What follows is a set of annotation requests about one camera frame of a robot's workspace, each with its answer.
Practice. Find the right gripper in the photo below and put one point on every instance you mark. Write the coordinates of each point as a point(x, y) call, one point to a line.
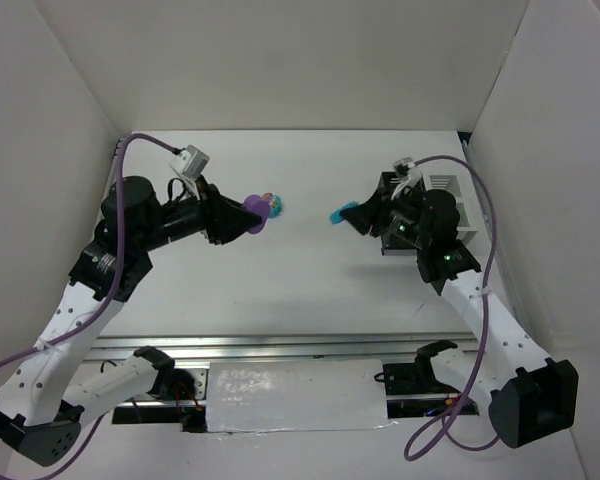
point(380, 215)

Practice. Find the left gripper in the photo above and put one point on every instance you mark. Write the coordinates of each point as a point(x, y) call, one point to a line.
point(211, 214)

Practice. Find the teal lego brick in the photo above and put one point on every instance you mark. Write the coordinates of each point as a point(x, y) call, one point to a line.
point(336, 217)

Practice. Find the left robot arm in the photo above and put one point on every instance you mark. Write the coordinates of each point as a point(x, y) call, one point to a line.
point(41, 411)

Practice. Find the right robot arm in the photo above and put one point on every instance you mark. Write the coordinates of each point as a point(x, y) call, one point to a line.
point(524, 393)

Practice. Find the black slotted container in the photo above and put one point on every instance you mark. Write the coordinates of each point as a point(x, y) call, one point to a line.
point(391, 244)

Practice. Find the multicolor printed lego stack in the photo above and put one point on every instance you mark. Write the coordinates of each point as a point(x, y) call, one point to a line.
point(275, 204)

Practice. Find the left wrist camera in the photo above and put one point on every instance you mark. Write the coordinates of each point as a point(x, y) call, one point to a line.
point(189, 163)

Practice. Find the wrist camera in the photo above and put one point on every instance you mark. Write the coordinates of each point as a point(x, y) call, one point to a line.
point(408, 175)
point(189, 163)

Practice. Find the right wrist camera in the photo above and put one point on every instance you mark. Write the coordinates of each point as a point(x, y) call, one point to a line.
point(408, 175)

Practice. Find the aluminium front rail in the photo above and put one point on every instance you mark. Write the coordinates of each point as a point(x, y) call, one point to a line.
point(282, 347)

